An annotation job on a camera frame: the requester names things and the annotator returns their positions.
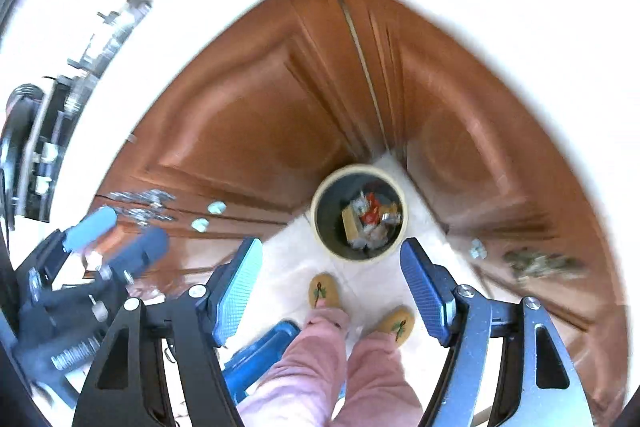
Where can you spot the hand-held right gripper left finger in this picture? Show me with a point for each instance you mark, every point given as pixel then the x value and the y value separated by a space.
pixel 235 292

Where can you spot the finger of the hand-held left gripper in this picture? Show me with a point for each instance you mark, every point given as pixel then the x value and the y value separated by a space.
pixel 145 247
pixel 90 227

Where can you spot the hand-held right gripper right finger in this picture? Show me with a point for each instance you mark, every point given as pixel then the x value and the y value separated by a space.
pixel 425 287

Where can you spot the yellow snack packet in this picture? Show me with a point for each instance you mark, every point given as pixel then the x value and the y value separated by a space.
pixel 391 210

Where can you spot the red snack packet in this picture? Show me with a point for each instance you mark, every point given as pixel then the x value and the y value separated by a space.
pixel 372 209

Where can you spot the long yellow box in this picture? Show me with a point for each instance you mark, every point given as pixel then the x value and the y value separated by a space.
pixel 352 221

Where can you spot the round beige waste bin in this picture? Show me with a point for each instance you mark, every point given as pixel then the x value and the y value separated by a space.
pixel 320 227

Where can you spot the wooden cabinet door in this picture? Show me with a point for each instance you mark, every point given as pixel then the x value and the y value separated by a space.
pixel 465 117
pixel 185 252
pixel 560 307
pixel 240 117

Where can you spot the yellow embroidered slipper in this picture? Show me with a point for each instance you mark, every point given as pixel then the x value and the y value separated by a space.
pixel 396 326
pixel 325 291

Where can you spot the round metal cabinet knob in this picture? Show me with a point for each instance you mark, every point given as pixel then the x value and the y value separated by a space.
pixel 478 249
pixel 216 207
pixel 200 224

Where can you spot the blue plastic object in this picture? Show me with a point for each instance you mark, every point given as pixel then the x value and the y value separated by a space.
pixel 265 352

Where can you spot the black glass gas stove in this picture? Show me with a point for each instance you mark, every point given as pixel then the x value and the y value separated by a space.
pixel 47 147

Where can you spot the person's left leg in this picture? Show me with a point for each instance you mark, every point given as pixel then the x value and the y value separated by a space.
pixel 295 372

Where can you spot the person's leg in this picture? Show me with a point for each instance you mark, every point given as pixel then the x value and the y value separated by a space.
pixel 295 372
pixel 380 387

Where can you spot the person's right leg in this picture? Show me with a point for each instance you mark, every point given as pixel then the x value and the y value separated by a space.
pixel 380 387

